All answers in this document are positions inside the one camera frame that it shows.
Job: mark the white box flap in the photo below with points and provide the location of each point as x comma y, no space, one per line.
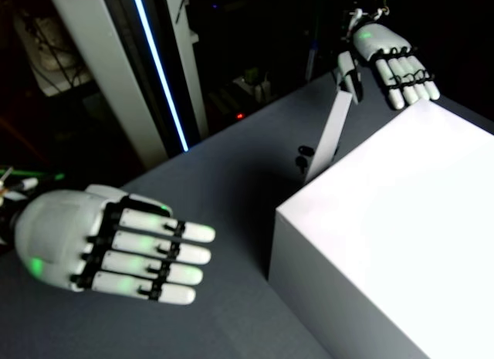
332,135

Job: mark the small black object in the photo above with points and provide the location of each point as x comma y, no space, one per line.
303,160

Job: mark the large white box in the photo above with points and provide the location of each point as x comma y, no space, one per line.
386,220

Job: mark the white power strip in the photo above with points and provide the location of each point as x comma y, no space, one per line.
251,85

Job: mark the grey table cloth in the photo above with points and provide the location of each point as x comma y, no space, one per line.
216,173

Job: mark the blue-white light strip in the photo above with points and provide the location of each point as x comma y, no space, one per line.
158,65

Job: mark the white upright column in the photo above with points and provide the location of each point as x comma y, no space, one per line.
112,65

